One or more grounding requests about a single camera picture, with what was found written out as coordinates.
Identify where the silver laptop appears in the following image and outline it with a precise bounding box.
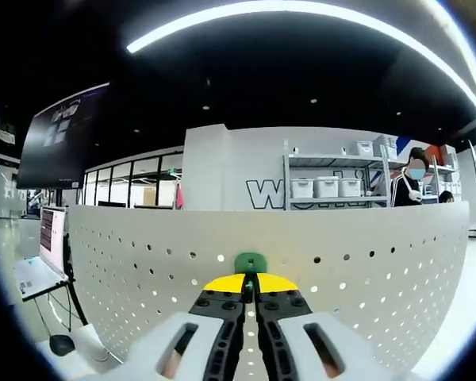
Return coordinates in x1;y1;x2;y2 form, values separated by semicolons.
13;205;71;302

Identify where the black computer mouse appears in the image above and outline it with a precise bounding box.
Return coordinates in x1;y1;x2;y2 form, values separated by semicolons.
49;333;76;357

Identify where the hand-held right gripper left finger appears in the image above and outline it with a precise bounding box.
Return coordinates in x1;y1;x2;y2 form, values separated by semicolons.
121;272;248;381

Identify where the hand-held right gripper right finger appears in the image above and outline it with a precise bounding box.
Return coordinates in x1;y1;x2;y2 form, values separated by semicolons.
253;272;394;381

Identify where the large dark wall screen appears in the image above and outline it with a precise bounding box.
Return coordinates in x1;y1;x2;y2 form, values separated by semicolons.
15;82;112;190

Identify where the white perforated mounting plate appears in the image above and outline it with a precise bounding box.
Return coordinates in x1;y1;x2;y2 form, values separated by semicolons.
65;200;471;376

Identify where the ceiling light strip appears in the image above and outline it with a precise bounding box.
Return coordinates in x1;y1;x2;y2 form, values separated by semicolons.
125;0;476;132

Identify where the green hook assembly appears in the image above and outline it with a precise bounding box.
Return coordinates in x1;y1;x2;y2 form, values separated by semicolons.
233;252;268;306

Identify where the grey metal shelf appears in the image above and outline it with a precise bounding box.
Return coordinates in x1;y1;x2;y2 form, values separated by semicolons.
282;152;461;211

